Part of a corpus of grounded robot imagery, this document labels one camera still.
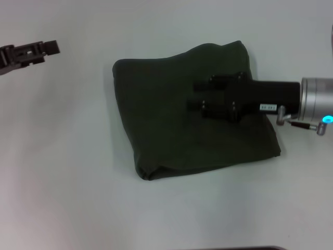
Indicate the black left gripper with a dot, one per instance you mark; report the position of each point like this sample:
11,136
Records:
7,58

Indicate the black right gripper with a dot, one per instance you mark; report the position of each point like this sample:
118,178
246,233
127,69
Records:
262,96

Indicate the dark green FREE! t-shirt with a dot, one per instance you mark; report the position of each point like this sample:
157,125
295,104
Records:
187,112

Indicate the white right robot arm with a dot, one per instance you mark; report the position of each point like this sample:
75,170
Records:
317,99

